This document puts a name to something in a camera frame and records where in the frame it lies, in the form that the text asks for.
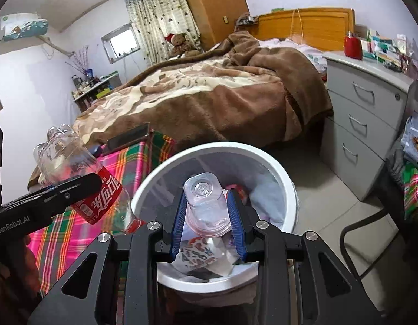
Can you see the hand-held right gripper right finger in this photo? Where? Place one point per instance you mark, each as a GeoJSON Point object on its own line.
{"type": "Point", "coordinates": [236, 223]}

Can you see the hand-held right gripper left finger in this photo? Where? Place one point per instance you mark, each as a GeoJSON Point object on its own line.
{"type": "Point", "coordinates": [177, 223]}

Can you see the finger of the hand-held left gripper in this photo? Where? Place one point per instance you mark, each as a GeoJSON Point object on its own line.
{"type": "Point", "coordinates": [77, 189]}

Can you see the clear plastic cup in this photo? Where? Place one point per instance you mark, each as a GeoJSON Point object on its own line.
{"type": "Point", "coordinates": [203, 206]}

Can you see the clear plastic bottle red label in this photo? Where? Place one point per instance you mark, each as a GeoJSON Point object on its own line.
{"type": "Point", "coordinates": [60, 155]}

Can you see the white brown printed carton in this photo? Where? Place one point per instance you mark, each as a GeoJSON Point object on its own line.
{"type": "Point", "coordinates": [198, 255]}

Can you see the white round trash bin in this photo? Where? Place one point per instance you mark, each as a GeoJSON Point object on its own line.
{"type": "Point", "coordinates": [273, 182]}

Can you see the person's left hand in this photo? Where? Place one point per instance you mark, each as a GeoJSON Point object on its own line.
{"type": "Point", "coordinates": [26, 267]}

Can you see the dark blue case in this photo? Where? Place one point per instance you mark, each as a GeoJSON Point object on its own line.
{"type": "Point", "coordinates": [95, 150]}

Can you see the pink green plaid cloth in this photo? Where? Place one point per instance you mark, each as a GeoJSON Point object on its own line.
{"type": "Point", "coordinates": [60, 243]}

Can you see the black smartphone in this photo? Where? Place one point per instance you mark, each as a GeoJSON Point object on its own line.
{"type": "Point", "coordinates": [127, 138]}

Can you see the low shelf unit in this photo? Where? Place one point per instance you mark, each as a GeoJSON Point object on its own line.
{"type": "Point", "coordinates": [100, 88]}

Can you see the cluster of jars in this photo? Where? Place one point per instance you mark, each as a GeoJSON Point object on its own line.
{"type": "Point", "coordinates": [83, 83]}

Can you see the brown patterned blanket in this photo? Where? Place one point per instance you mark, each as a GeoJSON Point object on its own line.
{"type": "Point", "coordinates": [195, 101]}

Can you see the vase with bare branches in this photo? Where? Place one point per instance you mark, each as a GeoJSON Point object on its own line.
{"type": "Point", "coordinates": [82, 61]}

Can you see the air conditioner pipe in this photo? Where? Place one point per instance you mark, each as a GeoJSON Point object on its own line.
{"type": "Point", "coordinates": [56, 47]}

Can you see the small window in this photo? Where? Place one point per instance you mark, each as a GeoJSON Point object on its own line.
{"type": "Point", "coordinates": [122, 42]}

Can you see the grey drawer cabinet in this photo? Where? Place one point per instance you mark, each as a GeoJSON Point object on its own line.
{"type": "Point", "coordinates": [364, 115]}

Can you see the teddy bear with red hat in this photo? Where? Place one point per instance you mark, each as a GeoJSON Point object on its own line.
{"type": "Point", "coordinates": [181, 44]}

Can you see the patterned curtain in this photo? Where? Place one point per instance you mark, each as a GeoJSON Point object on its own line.
{"type": "Point", "coordinates": [161, 17]}

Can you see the grey plastic bag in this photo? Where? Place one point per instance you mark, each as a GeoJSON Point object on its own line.
{"type": "Point", "coordinates": [411, 135]}

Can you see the wooden headboard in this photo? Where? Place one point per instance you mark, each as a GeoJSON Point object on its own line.
{"type": "Point", "coordinates": [317, 23]}

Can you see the wooden wardrobe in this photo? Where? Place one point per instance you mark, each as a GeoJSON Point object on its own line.
{"type": "Point", "coordinates": [215, 6]}

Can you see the row of small boxes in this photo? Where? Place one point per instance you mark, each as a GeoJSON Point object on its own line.
{"type": "Point", "coordinates": [381, 49]}

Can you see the black metal chair frame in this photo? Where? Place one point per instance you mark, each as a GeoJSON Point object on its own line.
{"type": "Point", "coordinates": [343, 240]}

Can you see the wall air conditioner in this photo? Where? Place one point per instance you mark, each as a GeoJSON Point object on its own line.
{"type": "Point", "coordinates": [19, 27]}

